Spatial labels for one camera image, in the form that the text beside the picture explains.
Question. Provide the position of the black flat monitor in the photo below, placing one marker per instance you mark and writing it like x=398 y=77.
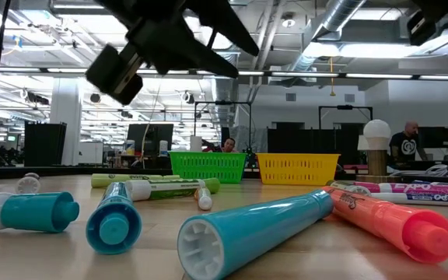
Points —
x=438 y=137

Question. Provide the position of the black metal rig frame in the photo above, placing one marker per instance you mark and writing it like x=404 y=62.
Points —
x=344 y=107
x=224 y=102

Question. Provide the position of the thick magenta Expo marker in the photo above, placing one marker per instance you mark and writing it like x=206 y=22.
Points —
x=422 y=188

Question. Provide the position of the person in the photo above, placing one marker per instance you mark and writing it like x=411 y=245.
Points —
x=404 y=145
x=229 y=144

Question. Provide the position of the white yellow wipes canister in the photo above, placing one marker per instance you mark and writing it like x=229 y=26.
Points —
x=129 y=148

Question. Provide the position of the grey wall vent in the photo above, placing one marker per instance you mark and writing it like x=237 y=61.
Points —
x=349 y=97
x=291 y=97

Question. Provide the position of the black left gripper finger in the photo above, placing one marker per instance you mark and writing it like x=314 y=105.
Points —
x=224 y=23
x=204 y=56

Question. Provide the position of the white paper towel roll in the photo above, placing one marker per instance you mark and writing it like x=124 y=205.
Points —
x=196 y=144

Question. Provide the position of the thin purple Expo marker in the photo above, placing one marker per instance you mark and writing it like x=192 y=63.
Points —
x=434 y=198

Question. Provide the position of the white cabinet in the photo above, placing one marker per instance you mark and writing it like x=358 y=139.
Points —
x=91 y=153

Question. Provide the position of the thick teal Expo marker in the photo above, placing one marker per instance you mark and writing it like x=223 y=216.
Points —
x=33 y=212

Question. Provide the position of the thick light green Expo marker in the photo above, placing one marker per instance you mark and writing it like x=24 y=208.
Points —
x=169 y=188

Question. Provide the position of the thin orange capped marker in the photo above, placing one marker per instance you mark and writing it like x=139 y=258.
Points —
x=204 y=200

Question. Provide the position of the thick red Expo marker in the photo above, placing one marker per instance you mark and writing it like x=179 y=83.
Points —
x=27 y=184

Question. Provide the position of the wide black partition panel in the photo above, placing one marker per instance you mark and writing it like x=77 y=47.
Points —
x=298 y=140

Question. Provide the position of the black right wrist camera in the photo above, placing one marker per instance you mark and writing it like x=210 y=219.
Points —
x=421 y=28

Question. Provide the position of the white bulb lamp wooden base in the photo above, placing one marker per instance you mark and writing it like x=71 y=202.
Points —
x=377 y=134

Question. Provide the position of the light green Sharpie highlighter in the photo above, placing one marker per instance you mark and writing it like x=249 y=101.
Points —
x=130 y=179

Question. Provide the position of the black computer monitor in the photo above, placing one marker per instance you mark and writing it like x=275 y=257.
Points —
x=150 y=138

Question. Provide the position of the orange Sharpie highlighter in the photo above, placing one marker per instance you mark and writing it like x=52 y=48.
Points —
x=395 y=225

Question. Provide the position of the green plastic basket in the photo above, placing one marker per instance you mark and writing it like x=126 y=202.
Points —
x=208 y=167

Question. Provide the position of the long overhead light bar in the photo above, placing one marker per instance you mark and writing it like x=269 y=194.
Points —
x=305 y=74

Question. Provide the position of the yellow plastic basket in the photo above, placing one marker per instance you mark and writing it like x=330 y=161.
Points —
x=298 y=169

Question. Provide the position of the white pillar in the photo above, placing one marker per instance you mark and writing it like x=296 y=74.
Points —
x=66 y=128

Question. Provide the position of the light blue highlighter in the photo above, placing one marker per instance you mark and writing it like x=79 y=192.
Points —
x=255 y=229
x=114 y=229

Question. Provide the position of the round ceiling sensor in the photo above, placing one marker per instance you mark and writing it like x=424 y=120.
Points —
x=288 y=22

